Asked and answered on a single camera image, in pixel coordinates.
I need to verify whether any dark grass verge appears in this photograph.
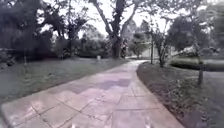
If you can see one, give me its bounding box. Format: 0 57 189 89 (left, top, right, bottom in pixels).
135 61 224 128

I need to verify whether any grass lawn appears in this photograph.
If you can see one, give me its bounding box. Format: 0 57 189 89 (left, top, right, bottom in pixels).
0 57 130 105

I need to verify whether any low green hedge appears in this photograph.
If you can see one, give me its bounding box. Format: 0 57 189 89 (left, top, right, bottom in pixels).
168 57 224 72

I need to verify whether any pink and grey slab path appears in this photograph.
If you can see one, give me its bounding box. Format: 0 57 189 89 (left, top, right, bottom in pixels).
0 59 178 128

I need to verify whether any thin tree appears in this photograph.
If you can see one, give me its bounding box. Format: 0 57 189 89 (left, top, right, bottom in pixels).
186 0 224 86

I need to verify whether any large forked tree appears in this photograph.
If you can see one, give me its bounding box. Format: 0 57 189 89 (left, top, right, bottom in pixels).
88 0 151 60

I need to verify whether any small tree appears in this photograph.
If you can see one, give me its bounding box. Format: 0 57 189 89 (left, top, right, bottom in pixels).
146 19 178 69

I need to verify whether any thin pole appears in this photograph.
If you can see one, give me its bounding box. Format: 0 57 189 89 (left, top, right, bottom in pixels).
150 33 154 66

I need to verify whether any group of dark trees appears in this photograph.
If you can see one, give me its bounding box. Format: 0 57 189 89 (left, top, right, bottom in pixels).
0 0 91 65

